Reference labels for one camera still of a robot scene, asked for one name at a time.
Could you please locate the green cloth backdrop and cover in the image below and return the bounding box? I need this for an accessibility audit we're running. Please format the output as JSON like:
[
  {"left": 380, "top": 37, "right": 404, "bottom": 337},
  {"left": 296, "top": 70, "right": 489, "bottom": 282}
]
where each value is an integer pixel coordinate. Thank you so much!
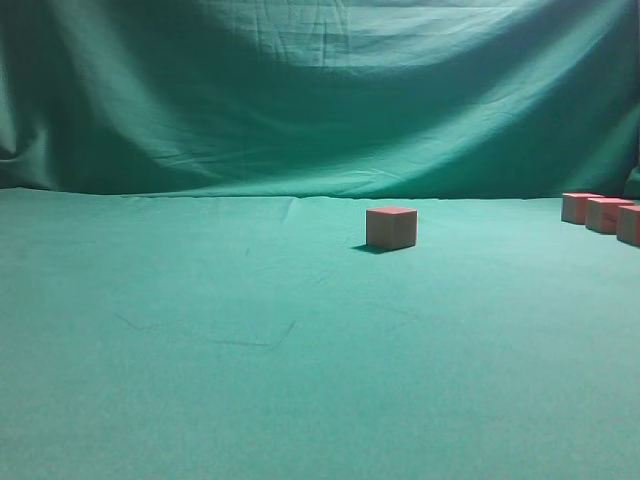
[{"left": 1, "top": 1, "right": 639, "bottom": 479}]

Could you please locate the middle pink cube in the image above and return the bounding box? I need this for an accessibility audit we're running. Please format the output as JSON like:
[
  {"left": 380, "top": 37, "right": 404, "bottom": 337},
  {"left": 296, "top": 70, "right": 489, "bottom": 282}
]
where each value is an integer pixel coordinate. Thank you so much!
[{"left": 585, "top": 197, "right": 634, "bottom": 235}]

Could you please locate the near pink cube at edge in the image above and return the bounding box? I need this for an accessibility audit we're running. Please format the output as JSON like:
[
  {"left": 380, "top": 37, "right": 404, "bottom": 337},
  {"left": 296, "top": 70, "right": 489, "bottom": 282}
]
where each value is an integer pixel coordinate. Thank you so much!
[{"left": 616, "top": 205, "right": 640, "bottom": 247}]

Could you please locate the far pink cube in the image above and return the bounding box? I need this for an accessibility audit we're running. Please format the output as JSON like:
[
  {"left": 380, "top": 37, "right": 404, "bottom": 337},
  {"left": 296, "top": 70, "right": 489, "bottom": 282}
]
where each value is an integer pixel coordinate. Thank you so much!
[{"left": 561, "top": 192, "right": 603, "bottom": 225}]

